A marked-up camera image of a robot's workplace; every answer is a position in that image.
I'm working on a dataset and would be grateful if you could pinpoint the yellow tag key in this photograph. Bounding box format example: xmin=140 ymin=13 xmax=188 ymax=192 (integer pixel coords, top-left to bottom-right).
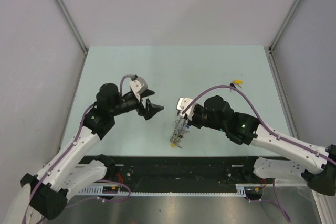
xmin=233 ymin=80 xmax=243 ymax=87

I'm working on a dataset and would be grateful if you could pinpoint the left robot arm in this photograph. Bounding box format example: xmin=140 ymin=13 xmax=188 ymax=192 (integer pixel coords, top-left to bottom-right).
xmin=20 ymin=79 xmax=164 ymax=220

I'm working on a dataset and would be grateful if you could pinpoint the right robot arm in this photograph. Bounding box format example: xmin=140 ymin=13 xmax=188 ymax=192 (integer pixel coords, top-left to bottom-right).
xmin=180 ymin=95 xmax=335 ymax=196

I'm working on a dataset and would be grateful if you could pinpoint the aluminium frame post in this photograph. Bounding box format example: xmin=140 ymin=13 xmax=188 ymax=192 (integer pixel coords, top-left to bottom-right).
xmin=53 ymin=0 xmax=88 ymax=56
xmin=268 ymin=0 xmax=303 ymax=52

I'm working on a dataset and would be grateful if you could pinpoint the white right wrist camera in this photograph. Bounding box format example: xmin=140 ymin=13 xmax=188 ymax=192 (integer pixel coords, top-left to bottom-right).
xmin=176 ymin=97 xmax=195 ymax=121

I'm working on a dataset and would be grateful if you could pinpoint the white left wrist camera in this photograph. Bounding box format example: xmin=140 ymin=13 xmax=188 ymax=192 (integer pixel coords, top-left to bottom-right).
xmin=129 ymin=75 xmax=148 ymax=101

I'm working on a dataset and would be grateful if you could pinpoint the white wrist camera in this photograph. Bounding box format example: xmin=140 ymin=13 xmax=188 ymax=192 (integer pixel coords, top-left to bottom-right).
xmin=176 ymin=97 xmax=195 ymax=121
xmin=129 ymin=75 xmax=148 ymax=101

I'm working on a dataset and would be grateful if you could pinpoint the white slotted cable duct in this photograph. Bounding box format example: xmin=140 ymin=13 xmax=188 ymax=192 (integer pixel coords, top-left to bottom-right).
xmin=76 ymin=185 xmax=263 ymax=197

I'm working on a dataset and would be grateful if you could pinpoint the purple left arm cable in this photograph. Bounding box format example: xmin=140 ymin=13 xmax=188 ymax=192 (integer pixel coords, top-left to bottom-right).
xmin=22 ymin=74 xmax=139 ymax=223

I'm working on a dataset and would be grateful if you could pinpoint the aluminium frame post left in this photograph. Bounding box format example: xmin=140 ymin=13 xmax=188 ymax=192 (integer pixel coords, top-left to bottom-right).
xmin=53 ymin=0 xmax=88 ymax=56

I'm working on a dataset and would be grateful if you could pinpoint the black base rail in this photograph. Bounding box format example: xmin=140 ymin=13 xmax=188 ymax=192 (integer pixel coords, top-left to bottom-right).
xmin=78 ymin=154 xmax=263 ymax=192

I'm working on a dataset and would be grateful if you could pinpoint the metal disc keyring organizer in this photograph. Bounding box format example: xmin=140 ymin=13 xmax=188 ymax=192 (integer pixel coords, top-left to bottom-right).
xmin=170 ymin=118 xmax=190 ymax=148

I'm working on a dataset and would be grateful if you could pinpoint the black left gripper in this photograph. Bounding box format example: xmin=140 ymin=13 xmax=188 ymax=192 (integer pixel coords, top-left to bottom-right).
xmin=109 ymin=88 xmax=163 ymax=120

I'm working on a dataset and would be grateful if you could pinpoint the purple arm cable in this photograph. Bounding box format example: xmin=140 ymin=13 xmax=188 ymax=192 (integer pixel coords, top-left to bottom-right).
xmin=182 ymin=84 xmax=336 ymax=222
xmin=22 ymin=74 xmax=139 ymax=223

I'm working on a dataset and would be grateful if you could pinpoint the aluminium frame post right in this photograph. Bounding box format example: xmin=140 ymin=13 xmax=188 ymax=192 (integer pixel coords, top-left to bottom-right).
xmin=268 ymin=0 xmax=303 ymax=52

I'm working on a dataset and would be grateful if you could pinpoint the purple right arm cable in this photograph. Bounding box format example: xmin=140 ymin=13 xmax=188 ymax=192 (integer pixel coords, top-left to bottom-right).
xmin=182 ymin=84 xmax=336 ymax=222

